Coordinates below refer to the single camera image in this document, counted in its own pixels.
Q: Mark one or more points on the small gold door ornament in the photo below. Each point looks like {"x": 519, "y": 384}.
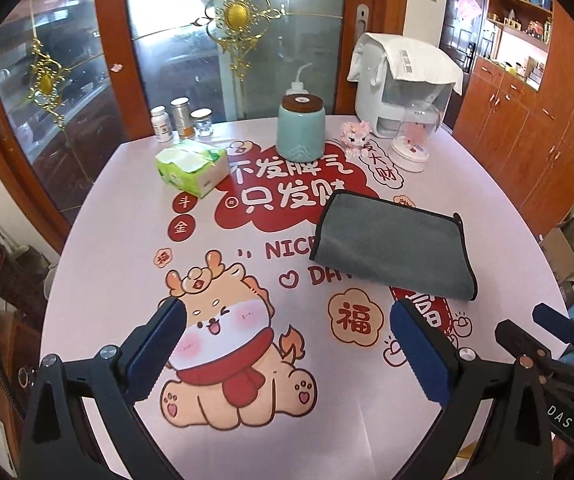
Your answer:
{"x": 46, "y": 80}

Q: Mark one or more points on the white water dispenser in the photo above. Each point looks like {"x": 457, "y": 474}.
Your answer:
{"x": 369, "y": 105}

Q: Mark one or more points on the glass door with wooden frame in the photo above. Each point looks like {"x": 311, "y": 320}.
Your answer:
{"x": 177, "y": 60}

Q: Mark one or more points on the white pill bottle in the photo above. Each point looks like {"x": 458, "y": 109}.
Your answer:
{"x": 162, "y": 125}

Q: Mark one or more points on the grey towel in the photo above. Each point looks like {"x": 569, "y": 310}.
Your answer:
{"x": 392, "y": 242}

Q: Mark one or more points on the green tissue pack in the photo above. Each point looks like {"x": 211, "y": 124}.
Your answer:
{"x": 192, "y": 167}

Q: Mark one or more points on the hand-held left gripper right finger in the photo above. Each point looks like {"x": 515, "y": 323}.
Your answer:
{"x": 421, "y": 355}

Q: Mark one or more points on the celadon jar with wooden lid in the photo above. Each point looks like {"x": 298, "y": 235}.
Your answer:
{"x": 300, "y": 130}

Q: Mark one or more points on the red paper door decoration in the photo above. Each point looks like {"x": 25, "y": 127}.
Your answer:
{"x": 469, "y": 6}

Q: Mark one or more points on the large gold door ornament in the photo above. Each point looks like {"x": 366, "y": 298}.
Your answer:
{"x": 239, "y": 15}

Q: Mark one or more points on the dark entrance door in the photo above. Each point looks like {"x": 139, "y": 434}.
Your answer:
{"x": 459, "y": 40}

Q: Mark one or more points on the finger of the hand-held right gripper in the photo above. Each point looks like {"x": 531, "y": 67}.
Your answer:
{"x": 553, "y": 318}
{"x": 517, "y": 336}

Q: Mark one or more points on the cardboard box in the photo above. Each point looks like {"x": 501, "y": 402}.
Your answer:
{"x": 564, "y": 260}

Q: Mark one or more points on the white cover cloth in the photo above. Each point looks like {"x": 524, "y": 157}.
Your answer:
{"x": 409, "y": 60}

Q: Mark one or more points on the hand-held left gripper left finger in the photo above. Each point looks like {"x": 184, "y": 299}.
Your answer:
{"x": 156, "y": 352}

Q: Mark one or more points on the silver metal can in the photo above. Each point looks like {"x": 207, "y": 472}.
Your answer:
{"x": 182, "y": 119}

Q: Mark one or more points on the wooden cabinet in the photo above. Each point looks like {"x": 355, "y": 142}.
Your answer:
{"x": 542, "y": 125}

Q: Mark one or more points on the small glass jar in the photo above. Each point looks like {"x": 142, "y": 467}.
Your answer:
{"x": 202, "y": 124}

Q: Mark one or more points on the glass dome ornament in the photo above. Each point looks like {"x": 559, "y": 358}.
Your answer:
{"x": 412, "y": 142}

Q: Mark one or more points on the pink printed tablecloth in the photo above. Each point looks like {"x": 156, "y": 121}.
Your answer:
{"x": 117, "y": 240}

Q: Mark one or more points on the pink block toy figure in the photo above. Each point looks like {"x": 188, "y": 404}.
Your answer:
{"x": 353, "y": 139}

